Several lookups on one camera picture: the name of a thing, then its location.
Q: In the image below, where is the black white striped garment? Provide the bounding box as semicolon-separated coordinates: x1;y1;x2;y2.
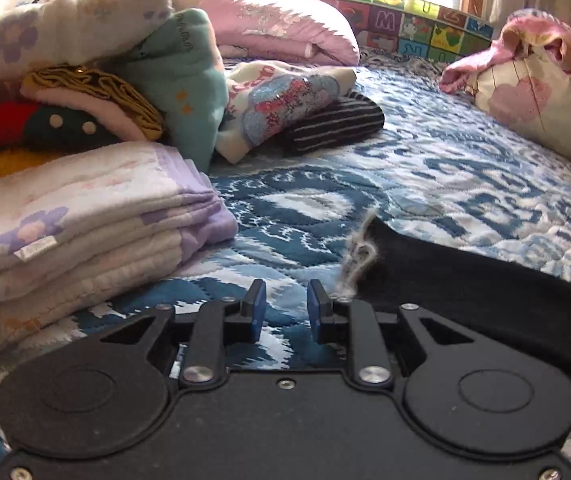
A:
282;92;386;157

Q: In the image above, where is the pale pink garment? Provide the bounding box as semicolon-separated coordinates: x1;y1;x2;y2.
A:
20;85;152;143

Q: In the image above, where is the red green yellow knit garment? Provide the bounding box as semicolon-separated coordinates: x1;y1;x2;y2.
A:
0;101;103;182

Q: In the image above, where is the mint green garment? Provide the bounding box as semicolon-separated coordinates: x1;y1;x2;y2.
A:
110;8;230;175

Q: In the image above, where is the colourful alphabet foam mat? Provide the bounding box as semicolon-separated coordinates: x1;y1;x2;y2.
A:
242;0;497;62

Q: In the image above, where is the white printed sweatshirt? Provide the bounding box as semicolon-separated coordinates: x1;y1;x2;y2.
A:
214;60;357;164

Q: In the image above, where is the white purple floral folded blanket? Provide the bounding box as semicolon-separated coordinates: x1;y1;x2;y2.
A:
0;141;238;365

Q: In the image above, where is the mustard brown garment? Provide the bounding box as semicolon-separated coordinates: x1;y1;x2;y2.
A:
21;65;166;142

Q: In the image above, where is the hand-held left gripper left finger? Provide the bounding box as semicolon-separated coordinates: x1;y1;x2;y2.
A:
100;280;267;389

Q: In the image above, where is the white floral rolled garment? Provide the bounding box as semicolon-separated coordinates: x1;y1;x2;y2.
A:
0;0;175;78

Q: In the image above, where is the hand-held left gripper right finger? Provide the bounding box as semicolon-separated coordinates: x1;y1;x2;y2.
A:
308;280;472;389

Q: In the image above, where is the blue white patterned bedspread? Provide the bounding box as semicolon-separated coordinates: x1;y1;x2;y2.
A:
0;52;571;477

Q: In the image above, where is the pink folded quilt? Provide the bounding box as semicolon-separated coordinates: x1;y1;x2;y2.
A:
199;0;361;67

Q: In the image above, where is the cream pink floral duvet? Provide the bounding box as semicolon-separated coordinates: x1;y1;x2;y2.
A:
438;8;571;171

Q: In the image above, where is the black fringed garment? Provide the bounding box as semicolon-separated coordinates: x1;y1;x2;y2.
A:
335;207;571;413

